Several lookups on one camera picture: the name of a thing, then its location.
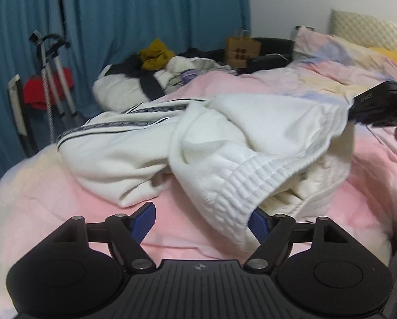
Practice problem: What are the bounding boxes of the mustard yellow garment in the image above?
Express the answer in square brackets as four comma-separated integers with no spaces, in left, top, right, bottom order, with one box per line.
[139,38,175,71]

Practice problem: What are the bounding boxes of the grey jacket with purple label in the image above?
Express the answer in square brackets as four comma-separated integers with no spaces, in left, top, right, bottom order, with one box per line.
[165,56,237,93]

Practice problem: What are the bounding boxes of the black garment on pile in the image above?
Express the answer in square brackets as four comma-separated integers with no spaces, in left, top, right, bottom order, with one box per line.
[104,54,165,101]

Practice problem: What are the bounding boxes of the black bedside armchair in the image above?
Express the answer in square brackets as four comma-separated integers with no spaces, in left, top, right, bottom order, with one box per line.
[179,37,294,74]

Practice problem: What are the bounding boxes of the brown paper shopping bag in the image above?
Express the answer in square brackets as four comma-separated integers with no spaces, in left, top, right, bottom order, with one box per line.
[225,29,261,68]

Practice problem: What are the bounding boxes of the blue curtain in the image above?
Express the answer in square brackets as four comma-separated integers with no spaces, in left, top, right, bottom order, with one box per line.
[0,0,250,177]

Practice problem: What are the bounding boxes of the red cloth on chair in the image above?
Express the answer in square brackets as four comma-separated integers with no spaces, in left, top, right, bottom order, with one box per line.
[22,67,75,111]

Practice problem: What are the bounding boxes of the white and black chair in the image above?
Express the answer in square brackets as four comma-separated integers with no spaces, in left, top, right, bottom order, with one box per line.
[7,74,39,158]

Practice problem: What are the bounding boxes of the beige quilted headboard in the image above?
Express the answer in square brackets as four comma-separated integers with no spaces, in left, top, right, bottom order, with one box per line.
[330,9,397,51]

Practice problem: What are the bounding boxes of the garment steamer on stand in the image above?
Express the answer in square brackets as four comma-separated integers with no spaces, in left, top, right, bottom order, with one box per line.
[29,30,83,143]

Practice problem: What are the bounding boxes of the white sweatpants with striped band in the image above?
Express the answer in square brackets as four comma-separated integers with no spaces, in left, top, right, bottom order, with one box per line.
[57,94,355,247]

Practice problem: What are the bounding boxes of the yellow pillow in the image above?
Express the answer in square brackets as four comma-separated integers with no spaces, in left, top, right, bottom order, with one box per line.
[368,47,397,63]

